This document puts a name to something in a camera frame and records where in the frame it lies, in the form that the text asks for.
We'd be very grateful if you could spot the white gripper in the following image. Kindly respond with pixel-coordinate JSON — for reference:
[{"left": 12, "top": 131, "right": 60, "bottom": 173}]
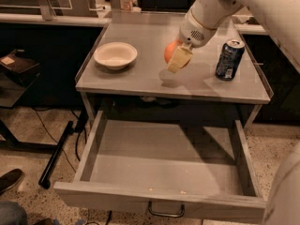
[{"left": 166, "top": 10, "right": 218, "bottom": 74}]

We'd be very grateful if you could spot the orange fruit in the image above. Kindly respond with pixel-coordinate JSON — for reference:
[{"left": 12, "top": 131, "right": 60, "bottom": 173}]
[{"left": 163, "top": 39, "right": 191, "bottom": 69}]

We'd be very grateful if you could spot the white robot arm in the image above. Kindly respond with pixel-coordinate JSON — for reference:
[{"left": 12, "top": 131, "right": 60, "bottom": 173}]
[{"left": 165, "top": 0, "right": 300, "bottom": 225}]

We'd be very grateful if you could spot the open grey top drawer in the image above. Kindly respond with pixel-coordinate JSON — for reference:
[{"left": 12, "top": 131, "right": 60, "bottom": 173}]
[{"left": 54, "top": 112, "right": 265, "bottom": 223}]

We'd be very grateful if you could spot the blue soda can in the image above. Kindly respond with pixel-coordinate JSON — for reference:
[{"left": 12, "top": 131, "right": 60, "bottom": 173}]
[{"left": 215, "top": 38, "right": 245, "bottom": 81}]

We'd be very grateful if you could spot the white paper bowl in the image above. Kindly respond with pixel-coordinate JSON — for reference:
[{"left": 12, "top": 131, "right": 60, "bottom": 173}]
[{"left": 93, "top": 42, "right": 138, "bottom": 70}]

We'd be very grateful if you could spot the black box on side table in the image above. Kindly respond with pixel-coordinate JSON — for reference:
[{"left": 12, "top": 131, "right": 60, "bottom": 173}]
[{"left": 0, "top": 49, "right": 40, "bottom": 87}]

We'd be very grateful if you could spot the black metal floor bar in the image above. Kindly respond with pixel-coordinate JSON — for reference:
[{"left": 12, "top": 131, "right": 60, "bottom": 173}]
[{"left": 38, "top": 121, "right": 73, "bottom": 189}]

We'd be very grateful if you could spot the dark shoe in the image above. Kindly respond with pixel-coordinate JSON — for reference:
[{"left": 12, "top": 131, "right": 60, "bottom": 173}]
[{"left": 0, "top": 169, "right": 23, "bottom": 195}]

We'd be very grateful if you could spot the blue jeans leg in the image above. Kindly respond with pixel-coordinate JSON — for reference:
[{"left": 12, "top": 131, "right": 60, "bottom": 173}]
[{"left": 0, "top": 201, "right": 28, "bottom": 225}]

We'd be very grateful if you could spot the black floor cable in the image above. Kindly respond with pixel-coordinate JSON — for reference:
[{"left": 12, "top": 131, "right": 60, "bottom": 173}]
[{"left": 31, "top": 107, "right": 88, "bottom": 173}]

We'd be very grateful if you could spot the metal drawer handle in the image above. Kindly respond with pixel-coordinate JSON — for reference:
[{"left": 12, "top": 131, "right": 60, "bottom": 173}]
[{"left": 148, "top": 202, "right": 186, "bottom": 218}]

